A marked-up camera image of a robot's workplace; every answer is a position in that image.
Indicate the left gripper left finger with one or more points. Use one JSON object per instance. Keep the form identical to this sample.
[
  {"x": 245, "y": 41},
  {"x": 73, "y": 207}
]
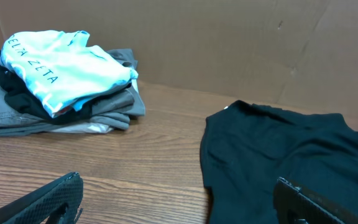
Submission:
[{"x": 57, "y": 202}]

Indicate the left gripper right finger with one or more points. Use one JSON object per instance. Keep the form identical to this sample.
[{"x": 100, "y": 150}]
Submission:
[{"x": 296, "y": 204}]

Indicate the black t-shirt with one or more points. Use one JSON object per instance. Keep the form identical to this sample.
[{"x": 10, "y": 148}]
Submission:
[{"x": 246, "y": 148}]

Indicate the white garment under pile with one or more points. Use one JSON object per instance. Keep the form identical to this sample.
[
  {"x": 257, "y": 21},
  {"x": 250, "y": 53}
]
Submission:
[{"x": 113, "y": 113}]

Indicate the grey folded garment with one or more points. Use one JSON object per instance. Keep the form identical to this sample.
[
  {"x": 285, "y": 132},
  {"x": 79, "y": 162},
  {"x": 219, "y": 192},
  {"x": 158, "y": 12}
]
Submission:
[{"x": 22, "y": 114}]

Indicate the black folded garment in pile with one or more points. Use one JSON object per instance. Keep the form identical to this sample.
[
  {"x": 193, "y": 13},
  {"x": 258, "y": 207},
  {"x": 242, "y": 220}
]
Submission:
[{"x": 19, "y": 98}]

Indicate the light blue folded t-shirt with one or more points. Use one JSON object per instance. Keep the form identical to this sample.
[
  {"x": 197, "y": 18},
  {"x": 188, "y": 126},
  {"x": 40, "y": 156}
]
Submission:
[{"x": 61, "y": 70}]

